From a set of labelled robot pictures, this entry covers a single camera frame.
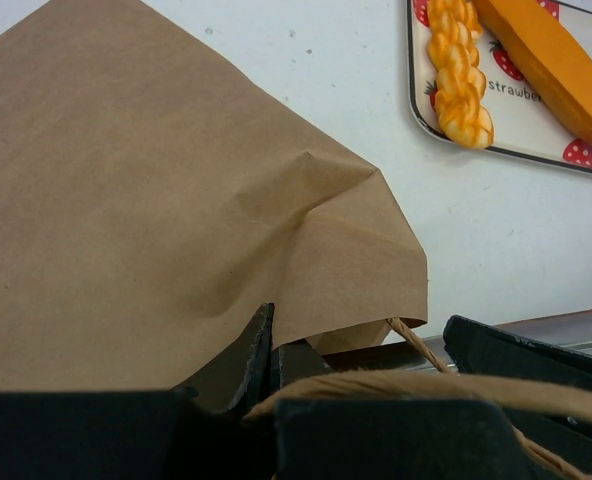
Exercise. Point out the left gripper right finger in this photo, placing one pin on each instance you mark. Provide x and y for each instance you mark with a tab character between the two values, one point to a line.
294	361

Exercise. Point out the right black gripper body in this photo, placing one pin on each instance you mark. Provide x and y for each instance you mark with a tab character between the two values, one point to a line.
556	427

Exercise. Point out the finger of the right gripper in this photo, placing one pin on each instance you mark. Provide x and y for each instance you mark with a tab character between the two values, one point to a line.
526	350

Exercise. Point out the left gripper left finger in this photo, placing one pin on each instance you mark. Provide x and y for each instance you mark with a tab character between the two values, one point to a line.
237	378

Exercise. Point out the metal tongs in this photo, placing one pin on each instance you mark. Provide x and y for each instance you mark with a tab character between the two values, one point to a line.
569	331

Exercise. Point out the brown paper bag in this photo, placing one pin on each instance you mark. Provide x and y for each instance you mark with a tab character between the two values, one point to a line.
166	170

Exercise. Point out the long orange fake baguette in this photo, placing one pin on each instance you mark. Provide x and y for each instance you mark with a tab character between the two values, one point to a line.
549	57

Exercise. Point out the braided yellow fake bread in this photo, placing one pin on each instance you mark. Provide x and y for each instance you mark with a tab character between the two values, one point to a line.
452	49

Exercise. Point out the strawberry pattern tray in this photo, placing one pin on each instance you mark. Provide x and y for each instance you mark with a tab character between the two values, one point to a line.
524	127

